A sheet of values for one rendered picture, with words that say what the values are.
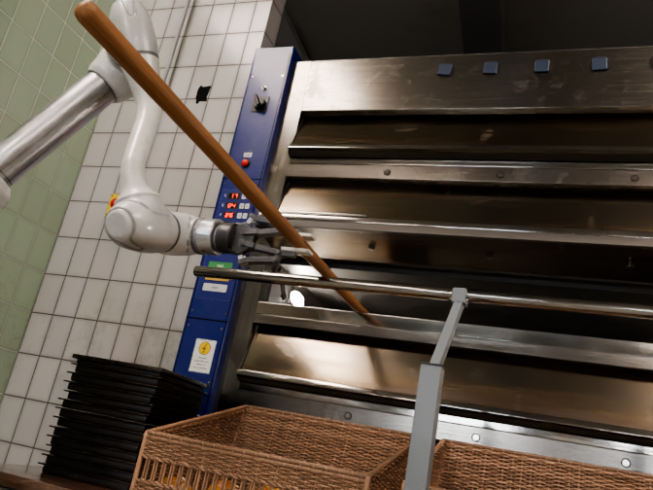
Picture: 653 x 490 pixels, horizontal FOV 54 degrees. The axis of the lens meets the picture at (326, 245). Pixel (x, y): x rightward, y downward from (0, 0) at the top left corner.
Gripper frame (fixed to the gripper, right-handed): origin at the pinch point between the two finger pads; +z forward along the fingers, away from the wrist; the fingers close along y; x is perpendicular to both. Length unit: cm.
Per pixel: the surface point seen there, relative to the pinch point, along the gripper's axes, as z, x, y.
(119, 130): -111, -56, -61
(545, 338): 55, -53, 3
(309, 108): -31, -54, -70
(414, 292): 24.9, -15.9, 4.3
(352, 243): -3, -47, -18
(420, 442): 35, 7, 39
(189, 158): -75, -55, -49
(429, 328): 23, -53, 4
